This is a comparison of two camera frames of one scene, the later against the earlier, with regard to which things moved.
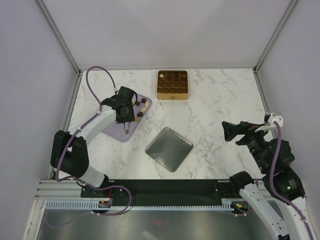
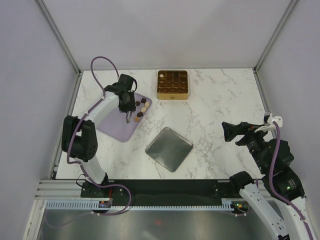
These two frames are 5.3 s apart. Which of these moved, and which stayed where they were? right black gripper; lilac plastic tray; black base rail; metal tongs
Moved: metal tongs
Stayed: black base rail; right black gripper; lilac plastic tray
